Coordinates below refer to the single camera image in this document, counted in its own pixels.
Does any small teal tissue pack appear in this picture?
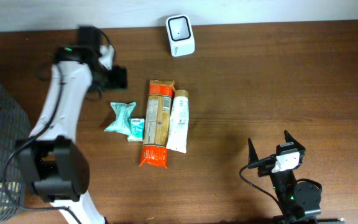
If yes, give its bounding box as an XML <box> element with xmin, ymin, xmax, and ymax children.
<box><xmin>127</xmin><ymin>118</ymin><xmax>145</xmax><ymax>142</ymax></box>

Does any white barcode scanner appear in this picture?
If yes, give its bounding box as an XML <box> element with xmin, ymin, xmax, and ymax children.
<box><xmin>165</xmin><ymin>14</ymin><xmax>195</xmax><ymax>57</ymax></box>

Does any black camera cable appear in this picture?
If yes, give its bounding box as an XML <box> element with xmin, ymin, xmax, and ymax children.
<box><xmin>3</xmin><ymin>26</ymin><xmax>116</xmax><ymax>224</ymax></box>
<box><xmin>239</xmin><ymin>157</ymin><xmax>287</xmax><ymax>215</ymax></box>

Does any orange and tan snack package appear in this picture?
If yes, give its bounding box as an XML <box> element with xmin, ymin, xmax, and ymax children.
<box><xmin>140</xmin><ymin>80</ymin><xmax>175</xmax><ymax>168</ymax></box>

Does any black left camera cable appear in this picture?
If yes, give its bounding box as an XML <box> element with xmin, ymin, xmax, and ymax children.
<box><xmin>3</xmin><ymin>26</ymin><xmax>116</xmax><ymax>224</ymax></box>

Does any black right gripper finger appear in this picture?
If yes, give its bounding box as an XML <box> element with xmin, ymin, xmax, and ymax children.
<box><xmin>247</xmin><ymin>138</ymin><xmax>259</xmax><ymax>165</ymax></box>
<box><xmin>284</xmin><ymin>130</ymin><xmax>305</xmax><ymax>152</ymax></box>

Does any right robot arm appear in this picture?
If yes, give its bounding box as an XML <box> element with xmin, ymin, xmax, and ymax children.
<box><xmin>246</xmin><ymin>130</ymin><xmax>323</xmax><ymax>223</ymax></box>

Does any teal crinkled wipes packet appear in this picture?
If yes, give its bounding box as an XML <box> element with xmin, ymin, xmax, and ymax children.
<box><xmin>104</xmin><ymin>102</ymin><xmax>136</xmax><ymax>136</ymax></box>

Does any white tube with tan cap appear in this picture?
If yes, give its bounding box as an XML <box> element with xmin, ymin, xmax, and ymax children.
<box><xmin>167</xmin><ymin>90</ymin><xmax>189</xmax><ymax>154</ymax></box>

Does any black right camera cable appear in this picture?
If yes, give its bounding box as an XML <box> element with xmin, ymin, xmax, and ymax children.
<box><xmin>239</xmin><ymin>157</ymin><xmax>287</xmax><ymax>215</ymax></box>

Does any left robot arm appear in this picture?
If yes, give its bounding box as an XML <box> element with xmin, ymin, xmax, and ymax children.
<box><xmin>10</xmin><ymin>26</ymin><xmax>127</xmax><ymax>223</ymax></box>

